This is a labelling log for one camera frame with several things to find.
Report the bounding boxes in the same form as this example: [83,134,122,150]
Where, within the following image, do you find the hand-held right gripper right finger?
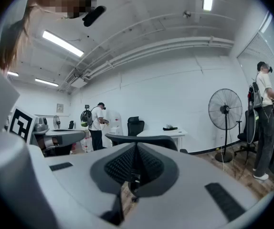
[125,142,274,229]

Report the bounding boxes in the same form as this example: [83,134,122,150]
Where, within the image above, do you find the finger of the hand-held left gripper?
[43,129,87,147]

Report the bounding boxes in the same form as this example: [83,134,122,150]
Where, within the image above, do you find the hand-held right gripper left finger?
[43,142,137,225]

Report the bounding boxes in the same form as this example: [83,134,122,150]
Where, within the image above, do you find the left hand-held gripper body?
[9,106,50,144]

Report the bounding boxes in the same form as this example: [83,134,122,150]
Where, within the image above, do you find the black mesh office chair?
[105,134,189,155]

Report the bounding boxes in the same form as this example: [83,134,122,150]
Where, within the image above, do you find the clear plastic bag red print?
[81,137,95,152]

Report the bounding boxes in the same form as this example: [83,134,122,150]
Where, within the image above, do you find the grey backpack green stripe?
[80,104,94,128]

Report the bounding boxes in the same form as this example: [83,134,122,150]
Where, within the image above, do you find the white cabinet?
[103,109,124,147]

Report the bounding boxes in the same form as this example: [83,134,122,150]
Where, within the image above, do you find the white air conditioner unit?
[70,78,88,88]

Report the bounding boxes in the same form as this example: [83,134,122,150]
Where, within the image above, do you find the white desk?
[137,127,188,152]

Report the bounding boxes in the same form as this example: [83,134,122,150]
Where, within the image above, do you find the white ceiling pipes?
[65,36,235,90]

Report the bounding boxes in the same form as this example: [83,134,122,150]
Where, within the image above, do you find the person's face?
[35,0,97,19]

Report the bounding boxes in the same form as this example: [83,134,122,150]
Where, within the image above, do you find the white floor cable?
[220,146,226,173]

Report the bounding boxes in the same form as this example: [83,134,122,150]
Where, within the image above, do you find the black floor cable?
[230,139,250,181]

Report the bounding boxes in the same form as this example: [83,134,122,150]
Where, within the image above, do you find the black pedestal fan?
[208,88,243,163]

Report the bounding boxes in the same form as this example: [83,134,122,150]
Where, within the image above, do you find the black head-worn camera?
[82,5,106,28]

